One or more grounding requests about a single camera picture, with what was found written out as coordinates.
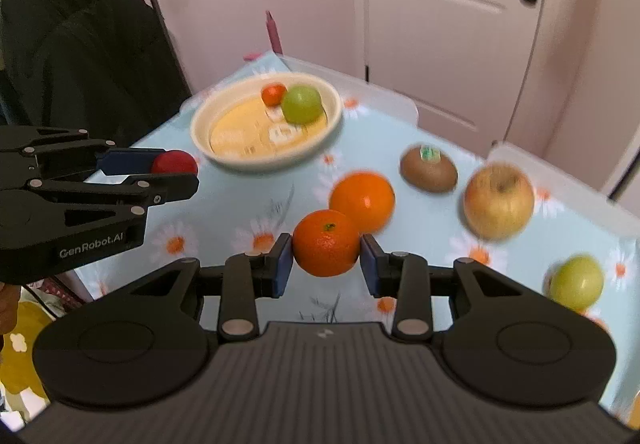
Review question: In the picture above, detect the black metal rack pole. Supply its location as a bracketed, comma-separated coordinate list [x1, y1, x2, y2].
[128, 0, 193, 98]

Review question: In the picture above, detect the large green apple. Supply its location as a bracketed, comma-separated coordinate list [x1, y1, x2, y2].
[281, 84, 323, 126]

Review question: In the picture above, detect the light blue daisy tablecloth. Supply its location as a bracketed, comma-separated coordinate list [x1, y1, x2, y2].
[78, 54, 639, 424]

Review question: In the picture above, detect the brown kiwi with sticker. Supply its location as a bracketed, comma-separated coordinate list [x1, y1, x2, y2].
[399, 144, 458, 194]

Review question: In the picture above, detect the small red cherry tomato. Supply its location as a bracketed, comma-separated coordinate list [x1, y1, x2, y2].
[151, 149, 198, 175]

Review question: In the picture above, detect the small mandarin orange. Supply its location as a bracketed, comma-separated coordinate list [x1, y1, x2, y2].
[260, 83, 288, 108]

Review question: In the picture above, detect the yellow red apple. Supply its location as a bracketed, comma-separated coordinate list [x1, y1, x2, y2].
[462, 162, 535, 242]

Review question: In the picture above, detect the large orange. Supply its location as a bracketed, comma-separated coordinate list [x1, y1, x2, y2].
[582, 313, 610, 334]
[329, 171, 396, 234]

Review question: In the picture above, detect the cream oval dish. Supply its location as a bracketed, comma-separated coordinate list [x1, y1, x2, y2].
[190, 72, 343, 172]

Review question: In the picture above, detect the small orange tangerine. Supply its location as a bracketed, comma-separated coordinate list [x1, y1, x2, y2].
[293, 210, 360, 278]

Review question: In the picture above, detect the large orange at edge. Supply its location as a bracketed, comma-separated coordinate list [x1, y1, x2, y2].
[582, 313, 610, 334]

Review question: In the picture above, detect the pink stick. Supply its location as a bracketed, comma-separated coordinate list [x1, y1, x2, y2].
[266, 11, 283, 55]

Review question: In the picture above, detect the black jacket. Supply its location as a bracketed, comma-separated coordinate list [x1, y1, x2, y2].
[1, 0, 190, 146]

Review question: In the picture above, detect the white door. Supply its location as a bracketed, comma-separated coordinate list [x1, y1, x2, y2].
[364, 0, 544, 155]

